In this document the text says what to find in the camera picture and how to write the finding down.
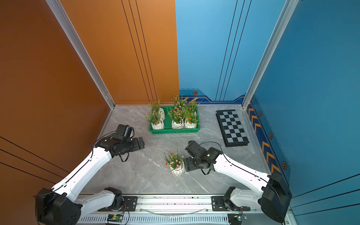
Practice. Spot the right circuit board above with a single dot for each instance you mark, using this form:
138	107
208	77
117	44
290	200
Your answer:
236	219

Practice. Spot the green plastic storage tray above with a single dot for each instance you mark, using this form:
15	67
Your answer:
168	125

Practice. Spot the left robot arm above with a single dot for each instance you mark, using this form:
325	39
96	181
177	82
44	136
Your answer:
61	205

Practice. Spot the black white chessboard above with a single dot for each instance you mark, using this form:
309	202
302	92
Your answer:
231	128

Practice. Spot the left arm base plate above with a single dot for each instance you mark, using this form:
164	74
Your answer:
129	203

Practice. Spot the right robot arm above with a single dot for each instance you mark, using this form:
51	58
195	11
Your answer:
259	183

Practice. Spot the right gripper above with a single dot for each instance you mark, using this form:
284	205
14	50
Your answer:
188	164

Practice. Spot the aluminium front rail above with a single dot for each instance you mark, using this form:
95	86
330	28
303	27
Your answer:
172	204

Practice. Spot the red flower pot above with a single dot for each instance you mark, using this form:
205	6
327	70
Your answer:
157	109
154	118

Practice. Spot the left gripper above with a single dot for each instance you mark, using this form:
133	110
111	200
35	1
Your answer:
137	146

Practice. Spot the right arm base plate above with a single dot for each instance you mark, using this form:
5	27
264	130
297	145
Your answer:
223	204

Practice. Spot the pink flower pot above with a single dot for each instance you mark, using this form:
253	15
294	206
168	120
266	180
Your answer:
177	117
176	163
179	103

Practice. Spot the left green circuit board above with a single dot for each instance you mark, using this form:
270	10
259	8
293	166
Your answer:
115	218

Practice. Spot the orange flower pot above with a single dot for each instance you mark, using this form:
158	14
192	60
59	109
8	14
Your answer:
191	120
192	106

